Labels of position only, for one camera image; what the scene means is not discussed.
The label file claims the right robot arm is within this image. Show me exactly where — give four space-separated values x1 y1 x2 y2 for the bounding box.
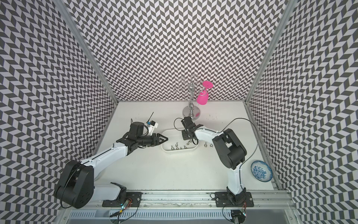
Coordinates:
181 125 247 206

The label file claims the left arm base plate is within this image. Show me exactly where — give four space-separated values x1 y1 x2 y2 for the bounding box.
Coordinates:
102 192 143 208

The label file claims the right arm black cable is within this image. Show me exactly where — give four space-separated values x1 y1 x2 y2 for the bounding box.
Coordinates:
173 117 259 197

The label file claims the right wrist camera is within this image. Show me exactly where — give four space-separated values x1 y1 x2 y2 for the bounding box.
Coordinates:
181 117 195 130

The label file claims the white storage box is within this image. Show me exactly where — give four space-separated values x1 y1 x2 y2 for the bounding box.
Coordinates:
161 129 198 154

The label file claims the clear wine glass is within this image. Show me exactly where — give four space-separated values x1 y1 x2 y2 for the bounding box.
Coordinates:
174 77 187 94

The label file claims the blue patterned bowl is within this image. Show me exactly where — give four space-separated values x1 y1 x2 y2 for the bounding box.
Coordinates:
251 160 273 183

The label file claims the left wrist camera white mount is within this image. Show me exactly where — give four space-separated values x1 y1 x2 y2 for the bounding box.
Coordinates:
147 113 158 135

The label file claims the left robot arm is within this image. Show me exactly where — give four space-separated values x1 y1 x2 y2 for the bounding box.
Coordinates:
54 133 168 209

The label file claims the aluminium corner post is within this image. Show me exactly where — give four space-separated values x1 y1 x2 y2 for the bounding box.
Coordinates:
244 0 298 104
53 0 118 104

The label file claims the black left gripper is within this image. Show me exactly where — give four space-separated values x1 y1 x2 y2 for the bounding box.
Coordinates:
137 133 168 147

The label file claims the chrome glass holder stand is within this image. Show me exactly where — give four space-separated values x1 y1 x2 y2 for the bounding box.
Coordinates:
182 75 200 121

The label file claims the aluminium corner post right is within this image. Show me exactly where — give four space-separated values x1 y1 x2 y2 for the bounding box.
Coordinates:
244 0 298 104

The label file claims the pink wine glass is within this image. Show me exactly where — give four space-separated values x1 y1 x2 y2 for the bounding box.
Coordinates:
197 81 213 105

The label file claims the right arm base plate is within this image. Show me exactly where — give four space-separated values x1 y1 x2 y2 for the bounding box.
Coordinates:
214 191 254 208

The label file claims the aluminium front rail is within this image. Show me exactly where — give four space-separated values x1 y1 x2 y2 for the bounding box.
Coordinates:
83 190 296 210

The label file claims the aluminium corner post left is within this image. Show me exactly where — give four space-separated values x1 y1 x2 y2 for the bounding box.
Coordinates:
53 0 118 104

